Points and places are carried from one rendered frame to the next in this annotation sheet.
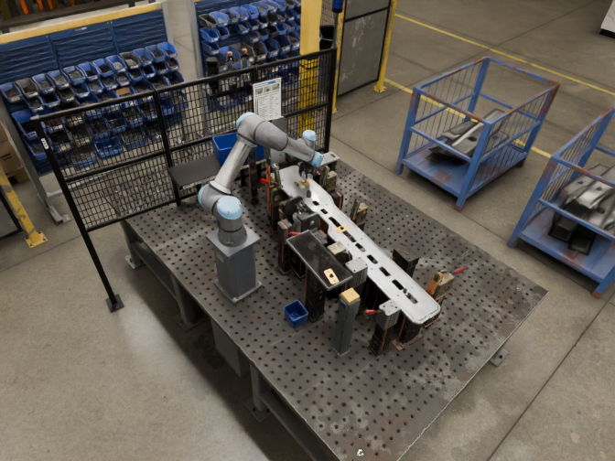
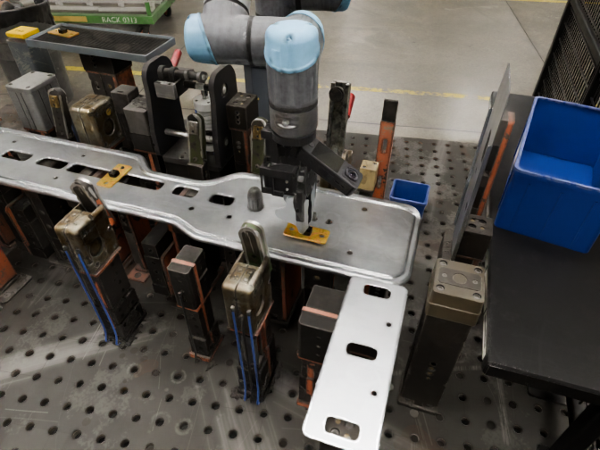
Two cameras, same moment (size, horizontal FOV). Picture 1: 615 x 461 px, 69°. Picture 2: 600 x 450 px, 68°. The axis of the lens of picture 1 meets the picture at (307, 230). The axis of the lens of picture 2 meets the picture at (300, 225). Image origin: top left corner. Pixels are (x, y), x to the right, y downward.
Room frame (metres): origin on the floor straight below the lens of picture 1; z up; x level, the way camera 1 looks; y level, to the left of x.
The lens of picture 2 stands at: (2.74, -0.34, 1.58)
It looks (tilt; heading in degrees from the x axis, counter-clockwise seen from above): 42 degrees down; 144
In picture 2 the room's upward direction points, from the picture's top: straight up
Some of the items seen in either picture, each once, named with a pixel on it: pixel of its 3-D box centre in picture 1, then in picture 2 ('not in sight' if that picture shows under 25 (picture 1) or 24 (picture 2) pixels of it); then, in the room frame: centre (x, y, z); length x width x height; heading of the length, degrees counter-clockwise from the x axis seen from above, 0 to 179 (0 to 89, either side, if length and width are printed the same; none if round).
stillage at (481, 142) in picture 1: (473, 130); not in sight; (3.90, -1.58, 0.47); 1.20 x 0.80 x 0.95; 133
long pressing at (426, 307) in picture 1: (345, 230); (105, 178); (1.83, -0.21, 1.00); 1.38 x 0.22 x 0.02; 36
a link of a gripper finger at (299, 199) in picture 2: not in sight; (300, 198); (2.26, 0.01, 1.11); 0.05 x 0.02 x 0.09; 126
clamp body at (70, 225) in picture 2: (357, 228); (105, 276); (1.99, -0.30, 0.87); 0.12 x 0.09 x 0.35; 126
